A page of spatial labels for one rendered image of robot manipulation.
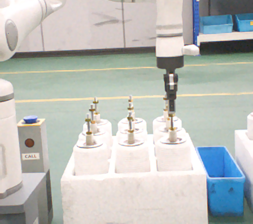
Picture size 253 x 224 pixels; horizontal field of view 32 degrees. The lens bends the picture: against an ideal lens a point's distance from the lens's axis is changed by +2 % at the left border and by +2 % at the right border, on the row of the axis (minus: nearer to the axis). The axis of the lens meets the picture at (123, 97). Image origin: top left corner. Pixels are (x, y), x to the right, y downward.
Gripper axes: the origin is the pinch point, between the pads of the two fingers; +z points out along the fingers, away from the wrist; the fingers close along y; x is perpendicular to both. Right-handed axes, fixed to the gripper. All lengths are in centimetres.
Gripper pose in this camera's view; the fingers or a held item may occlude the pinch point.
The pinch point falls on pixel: (171, 105)
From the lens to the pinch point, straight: 121.1
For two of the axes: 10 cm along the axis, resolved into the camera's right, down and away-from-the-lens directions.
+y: -0.6, 2.0, -9.8
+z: 0.5, 9.8, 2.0
